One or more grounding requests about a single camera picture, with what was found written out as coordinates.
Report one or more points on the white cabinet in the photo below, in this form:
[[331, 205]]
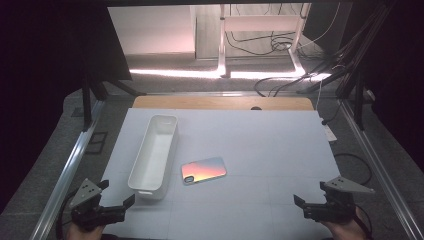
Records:
[[151, 30]]

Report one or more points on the aluminium rail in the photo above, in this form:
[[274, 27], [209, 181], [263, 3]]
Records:
[[66, 173], [380, 166]]

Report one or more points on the white desk frame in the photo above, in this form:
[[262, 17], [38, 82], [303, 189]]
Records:
[[260, 23]]

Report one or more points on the person's right hand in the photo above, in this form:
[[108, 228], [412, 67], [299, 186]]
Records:
[[346, 230]]

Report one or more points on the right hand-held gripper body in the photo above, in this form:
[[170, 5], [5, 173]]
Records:
[[335, 203]]

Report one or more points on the wooden table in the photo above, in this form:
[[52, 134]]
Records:
[[216, 102]]

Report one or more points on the person's left hand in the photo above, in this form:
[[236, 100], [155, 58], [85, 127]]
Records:
[[85, 233]]

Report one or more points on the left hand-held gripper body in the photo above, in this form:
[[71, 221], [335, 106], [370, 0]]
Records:
[[87, 210]]

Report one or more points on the white plastic storage bin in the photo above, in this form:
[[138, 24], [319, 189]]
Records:
[[155, 156]]

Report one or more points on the black floor socket plate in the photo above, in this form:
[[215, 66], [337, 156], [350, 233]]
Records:
[[96, 142]]

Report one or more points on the white power strip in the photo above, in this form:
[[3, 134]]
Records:
[[330, 133]]

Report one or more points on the black metal stand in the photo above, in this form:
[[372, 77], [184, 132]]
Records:
[[358, 100], [87, 106]]

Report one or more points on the white table mat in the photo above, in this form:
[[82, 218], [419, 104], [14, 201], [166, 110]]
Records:
[[253, 143]]

